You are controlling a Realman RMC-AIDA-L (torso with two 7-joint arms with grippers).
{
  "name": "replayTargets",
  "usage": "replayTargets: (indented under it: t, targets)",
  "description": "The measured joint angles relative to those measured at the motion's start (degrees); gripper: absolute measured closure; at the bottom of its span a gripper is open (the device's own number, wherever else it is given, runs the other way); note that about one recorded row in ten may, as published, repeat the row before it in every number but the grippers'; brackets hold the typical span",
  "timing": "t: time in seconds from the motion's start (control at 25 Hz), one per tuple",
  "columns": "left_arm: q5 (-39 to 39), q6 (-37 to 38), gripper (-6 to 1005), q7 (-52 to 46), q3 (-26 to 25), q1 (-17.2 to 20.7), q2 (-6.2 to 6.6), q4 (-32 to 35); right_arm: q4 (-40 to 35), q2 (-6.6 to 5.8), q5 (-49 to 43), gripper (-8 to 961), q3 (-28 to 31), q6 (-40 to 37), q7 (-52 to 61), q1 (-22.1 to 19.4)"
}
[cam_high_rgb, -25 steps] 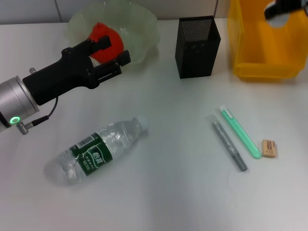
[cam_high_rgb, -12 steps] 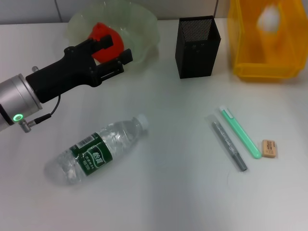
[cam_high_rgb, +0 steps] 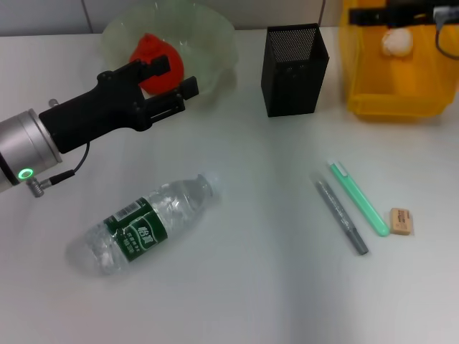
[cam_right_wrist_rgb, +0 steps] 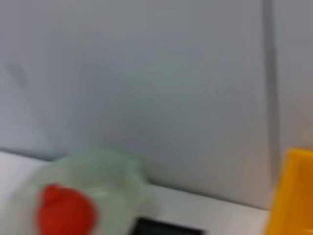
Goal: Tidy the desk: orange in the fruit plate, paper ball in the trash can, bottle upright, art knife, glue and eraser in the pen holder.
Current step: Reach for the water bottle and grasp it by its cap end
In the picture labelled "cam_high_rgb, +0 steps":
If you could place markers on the pale green glass fruit bowl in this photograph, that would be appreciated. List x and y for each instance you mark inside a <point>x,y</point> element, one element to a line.
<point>208,43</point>

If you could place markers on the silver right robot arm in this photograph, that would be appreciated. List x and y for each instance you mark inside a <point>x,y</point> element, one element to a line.
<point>446,12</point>

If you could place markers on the yellow plastic bin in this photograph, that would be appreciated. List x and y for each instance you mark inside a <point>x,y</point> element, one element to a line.
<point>394,89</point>

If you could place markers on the white paper ball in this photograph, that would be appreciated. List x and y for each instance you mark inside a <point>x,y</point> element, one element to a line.
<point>396,43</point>

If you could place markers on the beige eraser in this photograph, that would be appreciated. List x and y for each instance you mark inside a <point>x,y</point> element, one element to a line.
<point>401,222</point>

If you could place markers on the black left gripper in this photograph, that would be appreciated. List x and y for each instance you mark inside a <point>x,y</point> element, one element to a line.
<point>93,114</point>

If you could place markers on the orange fruit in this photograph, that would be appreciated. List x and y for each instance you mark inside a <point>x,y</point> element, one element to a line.
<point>157,50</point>

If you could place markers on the black mesh pen holder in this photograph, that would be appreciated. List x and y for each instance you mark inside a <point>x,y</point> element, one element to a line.
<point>294,93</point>

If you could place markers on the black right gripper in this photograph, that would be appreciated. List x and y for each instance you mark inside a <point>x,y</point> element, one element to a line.
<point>409,12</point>

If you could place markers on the grey marker pen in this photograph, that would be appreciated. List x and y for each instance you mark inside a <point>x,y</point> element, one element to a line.
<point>340,215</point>

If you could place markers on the green pen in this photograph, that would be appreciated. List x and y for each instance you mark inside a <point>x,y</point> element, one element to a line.
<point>358,197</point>

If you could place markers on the clear green-label water bottle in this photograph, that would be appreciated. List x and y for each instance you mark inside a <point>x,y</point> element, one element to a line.
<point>143,229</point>

